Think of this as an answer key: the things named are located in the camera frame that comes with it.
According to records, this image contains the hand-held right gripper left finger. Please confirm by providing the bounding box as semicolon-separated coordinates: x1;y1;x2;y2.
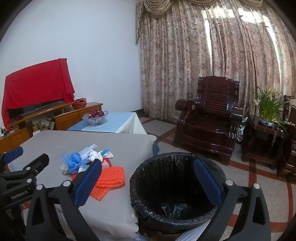
25;159;103;241

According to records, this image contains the trash bin with black liner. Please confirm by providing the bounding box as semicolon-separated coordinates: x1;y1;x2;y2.
129;152;228;234

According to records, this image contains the dark wooden chair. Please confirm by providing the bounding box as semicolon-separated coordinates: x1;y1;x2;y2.
277;95;296;179

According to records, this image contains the blue plastic bag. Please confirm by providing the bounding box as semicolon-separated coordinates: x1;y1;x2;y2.
60;152;82;174

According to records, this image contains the red basket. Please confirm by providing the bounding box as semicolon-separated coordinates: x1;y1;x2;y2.
72;98;87;109

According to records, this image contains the red cloth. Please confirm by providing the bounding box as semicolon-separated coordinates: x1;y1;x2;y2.
1;58;75;127

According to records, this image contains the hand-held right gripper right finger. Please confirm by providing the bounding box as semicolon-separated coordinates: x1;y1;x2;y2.
193;159;271;241

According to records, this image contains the glass fruit bowl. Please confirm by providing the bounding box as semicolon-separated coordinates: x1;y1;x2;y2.
82;110;109;126

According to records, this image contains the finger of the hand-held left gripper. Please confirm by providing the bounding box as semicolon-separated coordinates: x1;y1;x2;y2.
0;146;24;172
0;153;50;185

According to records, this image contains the small table light-blue cloth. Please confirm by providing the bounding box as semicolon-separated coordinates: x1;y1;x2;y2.
67;112;147;134

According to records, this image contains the black television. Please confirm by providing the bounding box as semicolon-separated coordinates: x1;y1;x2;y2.
8;100;65;118

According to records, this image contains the orange foam net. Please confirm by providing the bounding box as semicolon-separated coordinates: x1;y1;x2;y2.
71;166;126;201

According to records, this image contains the wooden television cabinet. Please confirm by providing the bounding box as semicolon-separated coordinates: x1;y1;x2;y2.
0;102;103;154

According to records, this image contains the patterned beige curtain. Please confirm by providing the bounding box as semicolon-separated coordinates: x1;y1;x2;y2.
135;0;296;121

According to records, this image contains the potted green plant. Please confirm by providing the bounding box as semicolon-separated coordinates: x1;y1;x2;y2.
254;86;292;127

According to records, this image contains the dark wooden armchair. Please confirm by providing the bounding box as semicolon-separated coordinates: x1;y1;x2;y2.
173;76;243;166

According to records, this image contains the blue and white wrapper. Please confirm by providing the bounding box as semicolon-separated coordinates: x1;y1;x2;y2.
99;148;115;159

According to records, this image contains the plastic bag beside armchair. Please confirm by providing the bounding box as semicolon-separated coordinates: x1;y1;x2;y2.
236;117;249;142

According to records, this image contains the dark wooden side table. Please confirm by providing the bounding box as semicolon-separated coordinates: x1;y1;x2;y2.
241;116;290;171

